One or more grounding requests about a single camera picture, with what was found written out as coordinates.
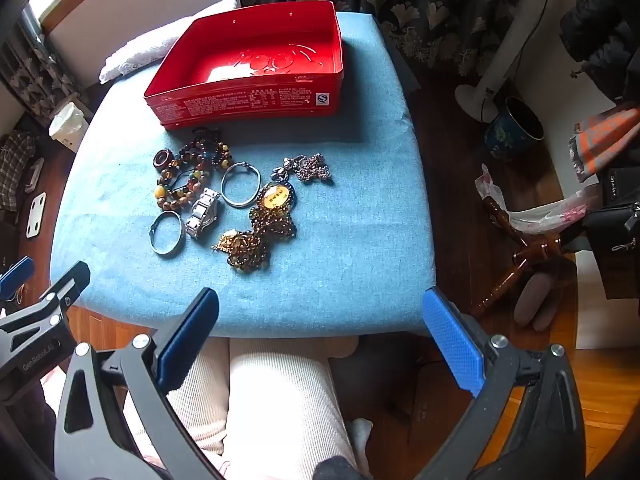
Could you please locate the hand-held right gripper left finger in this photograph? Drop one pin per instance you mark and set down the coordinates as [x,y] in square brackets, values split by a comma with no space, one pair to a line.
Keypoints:
[190,330]

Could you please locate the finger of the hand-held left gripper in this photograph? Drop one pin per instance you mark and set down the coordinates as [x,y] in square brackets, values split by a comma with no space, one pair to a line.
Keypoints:
[60,295]
[15,272]

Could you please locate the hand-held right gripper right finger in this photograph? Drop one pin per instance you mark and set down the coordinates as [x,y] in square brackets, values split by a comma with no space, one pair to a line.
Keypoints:
[452,340]

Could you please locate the dark metal bangle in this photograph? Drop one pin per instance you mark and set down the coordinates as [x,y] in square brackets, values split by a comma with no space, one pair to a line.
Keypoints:
[152,233]

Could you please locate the silver wristwatch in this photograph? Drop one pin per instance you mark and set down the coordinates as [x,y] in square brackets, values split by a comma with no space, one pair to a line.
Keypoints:
[202,215]

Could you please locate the red tin box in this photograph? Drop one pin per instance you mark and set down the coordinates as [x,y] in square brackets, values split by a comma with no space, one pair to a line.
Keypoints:
[250,60]

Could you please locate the white bathroom scale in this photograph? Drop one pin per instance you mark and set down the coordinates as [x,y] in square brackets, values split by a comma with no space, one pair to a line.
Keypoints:
[36,215]

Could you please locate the person's left leg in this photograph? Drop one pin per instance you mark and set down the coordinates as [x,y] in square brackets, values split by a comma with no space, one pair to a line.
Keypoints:
[200,395]

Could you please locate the person's leg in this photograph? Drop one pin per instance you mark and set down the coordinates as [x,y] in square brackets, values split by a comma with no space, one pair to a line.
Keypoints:
[285,400]
[200,395]

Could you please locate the grey pink slippers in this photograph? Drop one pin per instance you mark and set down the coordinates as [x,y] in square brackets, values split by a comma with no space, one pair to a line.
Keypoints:
[537,300]

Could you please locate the brown wooden furniture leg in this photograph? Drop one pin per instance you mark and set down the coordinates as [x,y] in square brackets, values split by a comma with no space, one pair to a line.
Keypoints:
[520,265]

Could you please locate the small white flat device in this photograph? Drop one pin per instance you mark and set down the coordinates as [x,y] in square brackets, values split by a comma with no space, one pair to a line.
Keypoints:
[35,172]

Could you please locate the plaid cloth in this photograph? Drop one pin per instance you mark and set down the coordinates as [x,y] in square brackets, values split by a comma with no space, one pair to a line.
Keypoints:
[17,160]

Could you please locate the person's right leg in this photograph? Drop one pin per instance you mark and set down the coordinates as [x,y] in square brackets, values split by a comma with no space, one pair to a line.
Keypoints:
[285,400]

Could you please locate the white sock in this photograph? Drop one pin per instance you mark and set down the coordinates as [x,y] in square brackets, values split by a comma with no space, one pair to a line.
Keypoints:
[361,435]

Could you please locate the silver bangle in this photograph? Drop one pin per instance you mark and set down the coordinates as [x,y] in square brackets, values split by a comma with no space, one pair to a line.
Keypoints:
[239,204]

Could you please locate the clear plastic bag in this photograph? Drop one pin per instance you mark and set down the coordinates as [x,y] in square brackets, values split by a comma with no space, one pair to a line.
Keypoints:
[530,217]

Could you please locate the white trash bin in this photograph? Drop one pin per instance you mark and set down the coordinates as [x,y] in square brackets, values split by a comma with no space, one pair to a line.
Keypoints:
[67,125]

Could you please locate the blue tablecloth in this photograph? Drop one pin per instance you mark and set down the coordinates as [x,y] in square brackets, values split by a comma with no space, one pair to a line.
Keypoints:
[350,200]

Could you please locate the black handbag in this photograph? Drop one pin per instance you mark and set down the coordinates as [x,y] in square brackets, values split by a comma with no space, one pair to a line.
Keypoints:
[617,220]

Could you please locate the dark floral curtain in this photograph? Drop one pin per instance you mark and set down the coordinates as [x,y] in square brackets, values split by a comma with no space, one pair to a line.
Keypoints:
[30,65]
[425,0]

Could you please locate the blue floral pot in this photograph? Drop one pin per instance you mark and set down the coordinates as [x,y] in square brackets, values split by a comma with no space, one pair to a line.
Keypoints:
[512,132]

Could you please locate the orange grey scarf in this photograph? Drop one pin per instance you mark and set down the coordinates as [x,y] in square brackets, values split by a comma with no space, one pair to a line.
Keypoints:
[605,140]

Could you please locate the white towel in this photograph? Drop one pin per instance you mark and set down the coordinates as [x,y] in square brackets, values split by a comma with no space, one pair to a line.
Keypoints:
[150,45]

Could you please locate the white standing fan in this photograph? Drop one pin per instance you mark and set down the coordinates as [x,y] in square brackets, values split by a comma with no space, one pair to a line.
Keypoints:
[495,60]

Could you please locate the black jacket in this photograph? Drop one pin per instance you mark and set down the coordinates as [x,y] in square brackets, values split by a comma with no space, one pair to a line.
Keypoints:
[600,35]

